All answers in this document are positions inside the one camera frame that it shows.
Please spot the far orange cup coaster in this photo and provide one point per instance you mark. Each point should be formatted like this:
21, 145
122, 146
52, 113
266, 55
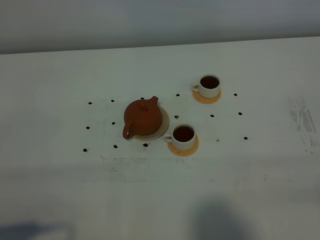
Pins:
204, 100

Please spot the far white teacup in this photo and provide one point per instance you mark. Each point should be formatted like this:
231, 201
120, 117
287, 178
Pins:
208, 87

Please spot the orange cup coaster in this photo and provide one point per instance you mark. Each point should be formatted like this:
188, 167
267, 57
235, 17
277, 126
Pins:
184, 153
204, 100

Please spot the brown clay teapot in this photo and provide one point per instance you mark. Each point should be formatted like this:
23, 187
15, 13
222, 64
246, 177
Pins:
142, 117

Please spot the beige round teapot coaster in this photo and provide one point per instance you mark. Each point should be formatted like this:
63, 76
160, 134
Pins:
163, 128

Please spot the near orange cup coaster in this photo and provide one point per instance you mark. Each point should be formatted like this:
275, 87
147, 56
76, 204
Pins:
184, 153

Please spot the white teacup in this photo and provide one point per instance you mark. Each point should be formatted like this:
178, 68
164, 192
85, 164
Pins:
182, 137
208, 87

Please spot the near white teacup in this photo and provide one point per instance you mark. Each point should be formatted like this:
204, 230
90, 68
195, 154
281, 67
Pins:
182, 137

